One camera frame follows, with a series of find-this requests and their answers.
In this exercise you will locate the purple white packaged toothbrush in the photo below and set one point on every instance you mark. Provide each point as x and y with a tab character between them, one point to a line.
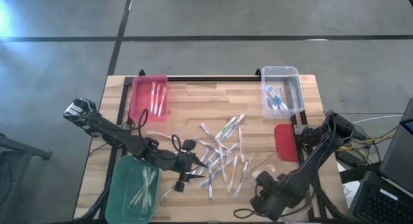
209	145
166	195
206	152
242	177

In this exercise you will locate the black table frame rail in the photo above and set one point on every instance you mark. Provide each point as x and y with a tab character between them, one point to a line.
209	78
123	95
303	149

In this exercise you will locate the green plastic bin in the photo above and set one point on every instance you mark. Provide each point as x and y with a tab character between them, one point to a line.
119	185

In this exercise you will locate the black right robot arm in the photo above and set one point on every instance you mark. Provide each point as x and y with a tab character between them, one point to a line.
322	146

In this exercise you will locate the white paper sheet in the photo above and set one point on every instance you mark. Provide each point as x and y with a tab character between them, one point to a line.
351	190

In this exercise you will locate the black keyboard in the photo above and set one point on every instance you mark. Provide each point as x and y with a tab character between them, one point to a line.
384	204

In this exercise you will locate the computer monitor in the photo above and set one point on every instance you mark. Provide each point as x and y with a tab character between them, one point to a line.
397	153

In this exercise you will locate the grey metal stand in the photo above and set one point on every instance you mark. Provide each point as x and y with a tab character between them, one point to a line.
19	146

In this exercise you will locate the black power brick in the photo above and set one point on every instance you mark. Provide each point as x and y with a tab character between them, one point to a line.
345	156

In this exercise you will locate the shallow clear plastic tray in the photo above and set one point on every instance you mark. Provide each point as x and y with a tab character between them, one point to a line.
311	211

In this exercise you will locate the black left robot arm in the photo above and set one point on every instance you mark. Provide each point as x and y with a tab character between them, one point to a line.
113	133

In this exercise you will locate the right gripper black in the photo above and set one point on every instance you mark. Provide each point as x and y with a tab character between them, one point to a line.
274	198

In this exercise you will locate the tall clear plastic bin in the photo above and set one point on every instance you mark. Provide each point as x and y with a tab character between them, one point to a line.
290	88

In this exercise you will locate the silver mounting plate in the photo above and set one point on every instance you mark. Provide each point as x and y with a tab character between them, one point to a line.
299	129

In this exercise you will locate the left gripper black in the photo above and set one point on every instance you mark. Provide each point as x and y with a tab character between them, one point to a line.
174	161

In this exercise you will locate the pink plastic bin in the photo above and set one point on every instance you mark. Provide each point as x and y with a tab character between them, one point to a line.
140	101

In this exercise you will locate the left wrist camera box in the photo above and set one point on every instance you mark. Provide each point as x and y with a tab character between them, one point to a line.
189	144

